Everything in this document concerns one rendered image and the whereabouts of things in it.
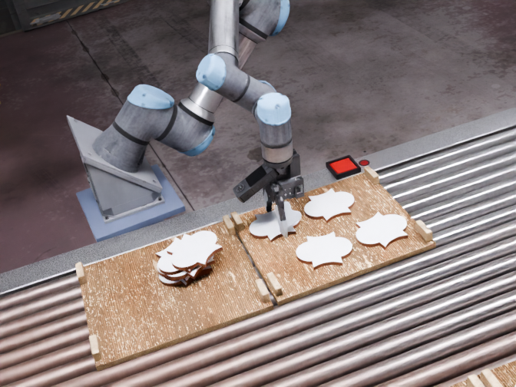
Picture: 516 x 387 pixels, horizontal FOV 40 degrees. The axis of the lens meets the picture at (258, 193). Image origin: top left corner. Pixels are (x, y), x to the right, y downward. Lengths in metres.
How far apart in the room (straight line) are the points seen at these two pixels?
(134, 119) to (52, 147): 2.44
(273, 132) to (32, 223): 2.33
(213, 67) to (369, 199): 0.55
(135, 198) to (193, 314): 0.55
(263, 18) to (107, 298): 0.86
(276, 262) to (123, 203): 0.56
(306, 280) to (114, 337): 0.45
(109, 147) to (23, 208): 1.96
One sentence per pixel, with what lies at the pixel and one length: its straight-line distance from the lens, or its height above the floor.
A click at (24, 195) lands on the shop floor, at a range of 4.04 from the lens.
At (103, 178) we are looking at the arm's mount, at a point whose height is 1.02.
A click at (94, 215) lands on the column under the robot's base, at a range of 2.15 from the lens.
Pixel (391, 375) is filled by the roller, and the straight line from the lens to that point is 1.50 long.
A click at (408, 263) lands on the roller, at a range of 1.71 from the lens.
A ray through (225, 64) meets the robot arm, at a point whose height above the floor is 1.37.
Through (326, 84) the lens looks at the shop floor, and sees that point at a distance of 4.45.
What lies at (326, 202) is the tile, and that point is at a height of 0.95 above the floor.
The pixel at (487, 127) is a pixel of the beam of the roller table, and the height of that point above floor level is 0.91.
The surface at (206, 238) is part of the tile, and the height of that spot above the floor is 1.00.
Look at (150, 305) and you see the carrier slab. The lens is 1.69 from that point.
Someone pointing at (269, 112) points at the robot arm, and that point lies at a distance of 1.61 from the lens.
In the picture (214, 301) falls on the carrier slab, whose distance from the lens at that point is 1.65.
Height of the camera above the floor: 2.07
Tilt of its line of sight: 36 degrees down
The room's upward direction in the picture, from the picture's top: 10 degrees counter-clockwise
